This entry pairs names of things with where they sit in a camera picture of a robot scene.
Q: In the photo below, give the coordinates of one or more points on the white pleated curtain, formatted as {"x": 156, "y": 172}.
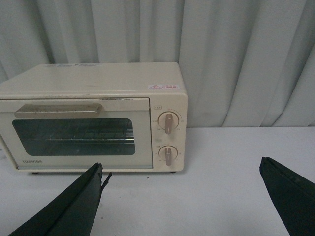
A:
{"x": 246, "y": 63}

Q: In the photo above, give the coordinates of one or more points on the lower beige oven knob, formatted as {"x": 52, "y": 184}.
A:
{"x": 168, "y": 154}

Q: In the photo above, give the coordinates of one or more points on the upper beige oven knob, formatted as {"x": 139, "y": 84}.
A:
{"x": 168, "y": 121}

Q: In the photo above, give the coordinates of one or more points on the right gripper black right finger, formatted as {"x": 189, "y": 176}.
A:
{"x": 292, "y": 195}

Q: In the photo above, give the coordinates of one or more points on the cream Toshiba toaster oven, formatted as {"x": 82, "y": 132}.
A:
{"x": 160, "y": 82}

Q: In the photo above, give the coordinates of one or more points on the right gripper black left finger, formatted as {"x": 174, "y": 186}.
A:
{"x": 71, "y": 213}

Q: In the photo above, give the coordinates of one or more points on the beige oven knob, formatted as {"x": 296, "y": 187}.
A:
{"x": 168, "y": 154}
{"x": 168, "y": 121}

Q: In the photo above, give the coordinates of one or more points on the cream glass oven door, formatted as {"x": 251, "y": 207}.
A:
{"x": 73, "y": 134}

